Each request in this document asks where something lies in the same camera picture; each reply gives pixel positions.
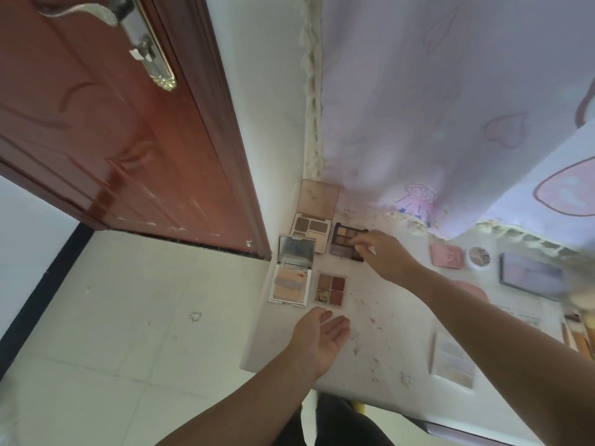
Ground nine-pan brown eyeshadow palette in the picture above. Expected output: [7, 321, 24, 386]
[328, 222, 372, 263]

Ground person's left hand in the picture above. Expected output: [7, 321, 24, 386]
[290, 306, 352, 379]

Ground beige palette with lid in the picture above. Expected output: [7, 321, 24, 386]
[290, 179, 341, 254]

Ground silver door lever handle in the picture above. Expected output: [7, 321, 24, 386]
[35, 0, 177, 92]

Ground brown wooden door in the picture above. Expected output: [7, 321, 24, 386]
[0, 0, 273, 261]

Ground pink blush pan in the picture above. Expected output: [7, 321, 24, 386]
[430, 243, 465, 269]

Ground black compact with mirror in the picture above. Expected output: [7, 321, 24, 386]
[500, 253, 566, 300]

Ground person's grey trousers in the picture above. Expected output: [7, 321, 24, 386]
[278, 392, 396, 446]

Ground person's left forearm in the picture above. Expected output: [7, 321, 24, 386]
[156, 357, 322, 446]

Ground small four-pan red palette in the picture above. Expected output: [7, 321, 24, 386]
[314, 271, 347, 305]

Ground white table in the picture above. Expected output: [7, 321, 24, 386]
[239, 180, 595, 446]

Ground round pink powder compact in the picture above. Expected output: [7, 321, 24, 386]
[453, 281, 489, 302]

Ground pastel eyeshadow palette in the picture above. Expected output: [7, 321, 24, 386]
[430, 331, 476, 391]

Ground person's right hand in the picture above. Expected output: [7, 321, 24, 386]
[353, 229, 424, 286]

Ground person's right forearm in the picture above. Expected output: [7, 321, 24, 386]
[408, 269, 595, 446]

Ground mirrored blush palette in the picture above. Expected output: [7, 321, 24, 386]
[268, 234, 313, 307]

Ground gold handle makeup brush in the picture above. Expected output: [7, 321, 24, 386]
[571, 327, 595, 359]

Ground lilac heart print cloth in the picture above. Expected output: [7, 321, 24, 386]
[302, 0, 595, 256]

